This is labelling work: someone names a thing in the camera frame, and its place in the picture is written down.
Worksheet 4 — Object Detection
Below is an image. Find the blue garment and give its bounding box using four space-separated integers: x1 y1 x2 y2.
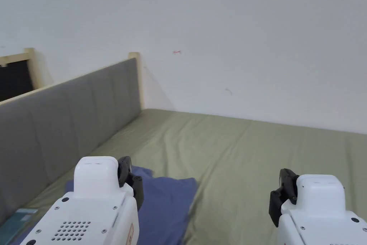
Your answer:
65 165 199 245

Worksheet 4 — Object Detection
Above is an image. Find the bed with pale green sheet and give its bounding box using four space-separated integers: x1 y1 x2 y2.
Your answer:
23 108 367 245

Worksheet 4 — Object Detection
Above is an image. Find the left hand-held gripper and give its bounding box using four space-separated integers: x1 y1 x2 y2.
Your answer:
18 156 144 245

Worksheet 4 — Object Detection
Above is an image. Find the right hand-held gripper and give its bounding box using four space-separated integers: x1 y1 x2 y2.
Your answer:
268 168 367 245

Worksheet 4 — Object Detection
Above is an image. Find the grey padded headboard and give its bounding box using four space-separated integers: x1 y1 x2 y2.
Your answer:
0 52 143 224

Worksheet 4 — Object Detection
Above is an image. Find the wooden frame with dark panel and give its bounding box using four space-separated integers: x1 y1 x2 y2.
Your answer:
0 48 55 103

